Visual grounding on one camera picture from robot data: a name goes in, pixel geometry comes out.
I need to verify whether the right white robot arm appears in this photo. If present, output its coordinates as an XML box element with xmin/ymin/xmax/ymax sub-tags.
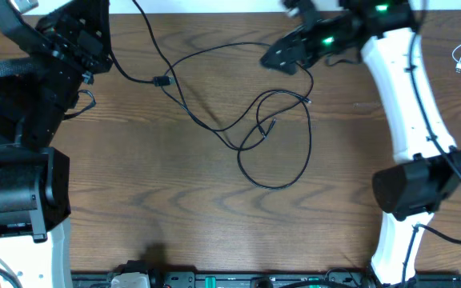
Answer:
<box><xmin>261</xmin><ymin>0</ymin><xmax>461</xmax><ymax>287</ymax></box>

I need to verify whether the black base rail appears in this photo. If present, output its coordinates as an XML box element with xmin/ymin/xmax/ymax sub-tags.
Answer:
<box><xmin>72</xmin><ymin>270</ymin><xmax>461</xmax><ymax>288</ymax></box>

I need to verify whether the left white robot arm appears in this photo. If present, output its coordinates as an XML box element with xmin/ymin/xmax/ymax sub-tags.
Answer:
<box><xmin>0</xmin><ymin>0</ymin><xmax>113</xmax><ymax>287</ymax></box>

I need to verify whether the thick black usb cable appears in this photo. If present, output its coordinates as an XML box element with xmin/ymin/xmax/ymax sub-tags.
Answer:
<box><xmin>108</xmin><ymin>0</ymin><xmax>278</xmax><ymax>152</ymax></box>

